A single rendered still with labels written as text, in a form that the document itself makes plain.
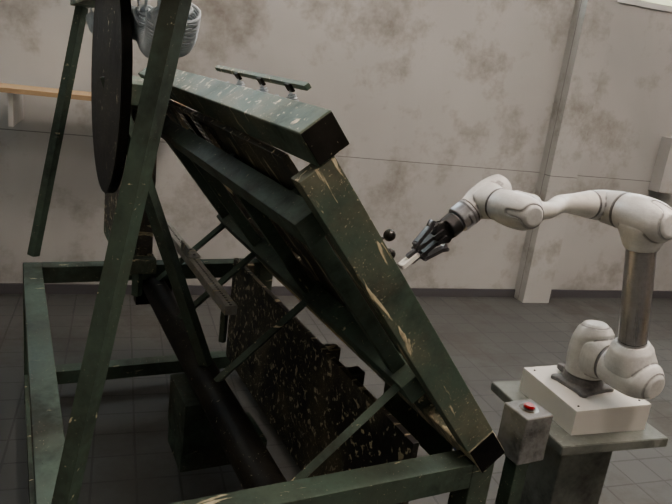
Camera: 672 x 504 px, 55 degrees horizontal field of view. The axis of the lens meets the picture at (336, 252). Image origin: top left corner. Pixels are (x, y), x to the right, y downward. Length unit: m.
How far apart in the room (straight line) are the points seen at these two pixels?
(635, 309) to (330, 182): 1.33
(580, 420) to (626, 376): 0.25
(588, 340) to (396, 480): 1.02
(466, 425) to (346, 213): 0.86
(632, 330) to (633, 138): 4.64
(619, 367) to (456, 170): 3.67
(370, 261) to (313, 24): 3.85
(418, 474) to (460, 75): 4.27
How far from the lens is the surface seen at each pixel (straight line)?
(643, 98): 7.05
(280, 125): 1.64
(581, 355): 2.73
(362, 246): 1.66
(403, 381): 2.02
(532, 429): 2.35
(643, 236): 2.37
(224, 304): 2.61
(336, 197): 1.59
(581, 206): 2.39
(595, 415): 2.72
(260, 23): 5.28
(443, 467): 2.21
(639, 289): 2.48
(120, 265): 1.49
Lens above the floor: 1.97
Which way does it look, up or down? 16 degrees down
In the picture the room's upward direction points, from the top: 7 degrees clockwise
